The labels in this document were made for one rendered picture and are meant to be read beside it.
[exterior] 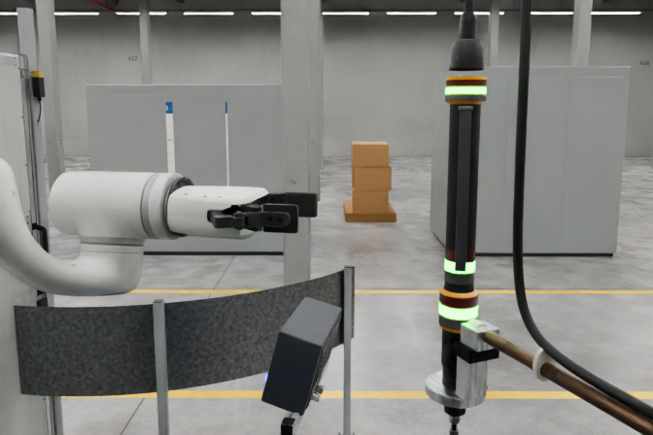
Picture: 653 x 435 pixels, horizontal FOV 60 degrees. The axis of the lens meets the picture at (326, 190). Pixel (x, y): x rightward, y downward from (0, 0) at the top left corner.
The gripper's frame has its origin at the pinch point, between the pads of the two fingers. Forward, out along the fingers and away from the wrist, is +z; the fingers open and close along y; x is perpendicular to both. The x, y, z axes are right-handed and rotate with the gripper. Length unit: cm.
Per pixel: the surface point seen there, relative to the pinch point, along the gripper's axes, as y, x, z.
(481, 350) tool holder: 4.9, -13.3, 21.0
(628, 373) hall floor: -330, -167, 141
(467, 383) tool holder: 3.7, -17.8, 19.8
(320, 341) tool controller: -59, -42, -11
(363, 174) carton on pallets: -800, -92, -109
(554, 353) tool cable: 12.4, -9.9, 26.9
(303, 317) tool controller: -68, -41, -18
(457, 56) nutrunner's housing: 1.2, 17.5, 17.6
